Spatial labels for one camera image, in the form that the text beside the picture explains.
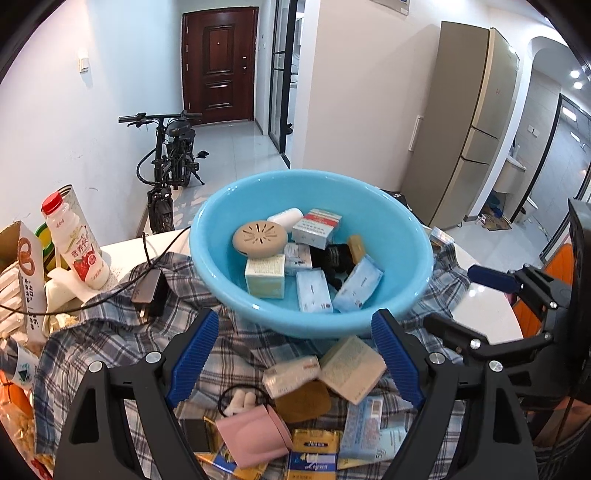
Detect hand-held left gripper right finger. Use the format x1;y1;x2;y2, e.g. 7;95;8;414
370;308;541;480

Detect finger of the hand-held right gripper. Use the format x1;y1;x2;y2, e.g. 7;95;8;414
466;263;575;324
422;313;555;376

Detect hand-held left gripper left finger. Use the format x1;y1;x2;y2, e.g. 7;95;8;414
53;307;221;480

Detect blue white wipes pack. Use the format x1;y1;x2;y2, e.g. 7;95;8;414
339;394;407;462

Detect blue plastic basin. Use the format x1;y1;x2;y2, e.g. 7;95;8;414
189;170;435;340

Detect beige slotted round disc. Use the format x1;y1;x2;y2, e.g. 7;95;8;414
232;220;289;257

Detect white plastic bottle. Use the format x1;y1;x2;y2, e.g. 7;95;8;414
267;208;303;232

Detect small items at table edge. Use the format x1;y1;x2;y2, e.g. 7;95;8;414
429;227;455;250

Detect tan paper box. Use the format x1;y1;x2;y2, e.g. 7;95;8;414
318;335;387;404

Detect cardboard on floor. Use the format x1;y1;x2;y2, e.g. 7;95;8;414
475;215;513;230

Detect white foam earplugs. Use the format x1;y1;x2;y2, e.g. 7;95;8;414
228;388;257;416

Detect black small box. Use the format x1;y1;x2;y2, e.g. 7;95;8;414
178;416;214;452

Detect black power adapter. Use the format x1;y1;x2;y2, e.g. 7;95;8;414
130;269;169;319

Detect blue plaid shirt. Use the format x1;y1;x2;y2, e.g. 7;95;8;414
34;240;527;480

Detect white blue tissue pack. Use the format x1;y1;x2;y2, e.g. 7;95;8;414
332;256;385;313
295;270;334;313

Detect pink pouch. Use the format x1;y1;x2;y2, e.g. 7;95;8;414
215;404;294;467

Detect white pink wrapped pack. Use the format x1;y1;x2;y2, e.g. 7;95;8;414
262;355;321;398

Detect brown rounded pad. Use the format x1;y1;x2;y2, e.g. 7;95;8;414
276;379;332;423

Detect white washbasin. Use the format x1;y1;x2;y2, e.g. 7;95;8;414
501;154;527;192

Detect cream square box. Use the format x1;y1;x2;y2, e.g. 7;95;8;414
244;254;286;300

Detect yellow sachet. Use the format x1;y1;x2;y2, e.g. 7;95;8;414
292;428;342;455

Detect black folded cloth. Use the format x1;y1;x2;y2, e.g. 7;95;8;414
310;244;365;289

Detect bathroom glass door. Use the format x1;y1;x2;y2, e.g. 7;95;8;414
526;92;591;241

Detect white blue-print small box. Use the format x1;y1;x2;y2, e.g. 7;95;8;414
284;243;314;276

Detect white plastic pouch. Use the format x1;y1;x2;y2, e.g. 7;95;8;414
44;268;121;324

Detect red-capped milk bottle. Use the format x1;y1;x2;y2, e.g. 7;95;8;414
41;191;112;289

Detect red and white box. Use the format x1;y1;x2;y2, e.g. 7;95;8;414
292;209;345;247

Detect beige refrigerator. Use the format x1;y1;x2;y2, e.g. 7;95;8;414
401;21;520;230

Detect pack with green triangle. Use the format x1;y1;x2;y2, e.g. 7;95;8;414
0;337;42;388

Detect cardboard box with red print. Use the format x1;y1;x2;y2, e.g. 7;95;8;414
0;220;49;342

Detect orange snack bags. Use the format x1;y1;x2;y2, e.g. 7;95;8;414
0;369;54;480

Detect yellow green packet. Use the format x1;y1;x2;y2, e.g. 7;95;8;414
36;222;58;268

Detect white paper packets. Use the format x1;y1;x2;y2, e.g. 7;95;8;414
0;265;26;337

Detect beige cylinder tin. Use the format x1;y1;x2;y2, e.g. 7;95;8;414
58;185;88;217

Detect black bicycle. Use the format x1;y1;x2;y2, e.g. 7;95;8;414
117;111;211;234

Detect black-framed glass door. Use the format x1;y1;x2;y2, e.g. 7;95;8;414
269;0;301;169

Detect brown entrance door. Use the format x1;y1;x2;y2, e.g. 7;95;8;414
181;7;259;125

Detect black hair tie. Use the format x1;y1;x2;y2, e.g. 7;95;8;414
218;384;273;418

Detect black cable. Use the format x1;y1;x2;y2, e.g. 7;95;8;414
0;226;192;319

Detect framed wall picture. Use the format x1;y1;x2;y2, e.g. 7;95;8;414
372;0;411;17

